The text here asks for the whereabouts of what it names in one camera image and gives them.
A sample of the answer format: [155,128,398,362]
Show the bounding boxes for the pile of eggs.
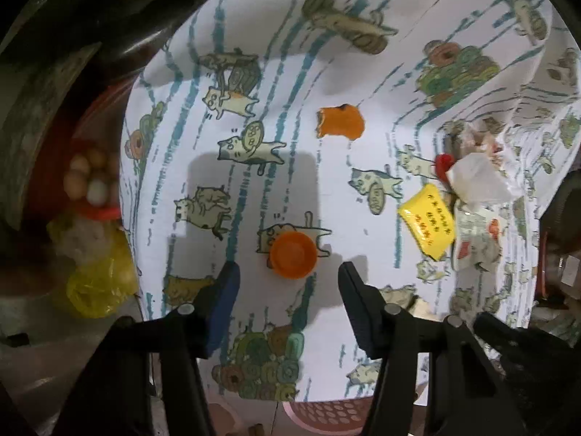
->
[64,148,121,206]

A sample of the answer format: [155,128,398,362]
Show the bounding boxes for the yellow packet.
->
[398,185,456,262]

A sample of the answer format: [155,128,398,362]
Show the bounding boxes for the red plastic basin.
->
[41,86,137,221]

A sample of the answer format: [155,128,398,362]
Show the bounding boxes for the white paper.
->
[446,152,513,205]

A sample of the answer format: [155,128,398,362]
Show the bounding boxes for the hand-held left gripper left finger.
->
[54,261,241,436]

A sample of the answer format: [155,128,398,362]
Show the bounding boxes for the yellow plastic bag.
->
[66,227,139,319]

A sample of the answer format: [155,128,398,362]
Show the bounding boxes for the crumpled pinkish wrapper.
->
[442,120,504,160]

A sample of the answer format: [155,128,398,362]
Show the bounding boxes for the dark metal wok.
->
[0,0,228,80]

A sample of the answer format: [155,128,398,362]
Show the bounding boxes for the red bottle cap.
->
[433,153,456,182]

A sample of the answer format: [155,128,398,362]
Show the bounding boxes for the cat printed white cloth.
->
[119,0,581,407]

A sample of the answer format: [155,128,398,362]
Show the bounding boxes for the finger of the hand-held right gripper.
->
[474,312,559,436]

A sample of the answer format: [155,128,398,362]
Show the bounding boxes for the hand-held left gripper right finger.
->
[338,261,527,436]

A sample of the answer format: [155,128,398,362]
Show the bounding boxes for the orange bottle cap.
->
[267,231,317,279]

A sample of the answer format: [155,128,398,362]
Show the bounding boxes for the orange peel piece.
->
[315,104,366,141]

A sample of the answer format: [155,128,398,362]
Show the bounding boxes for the printed snack wrapper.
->
[451,206,507,272]

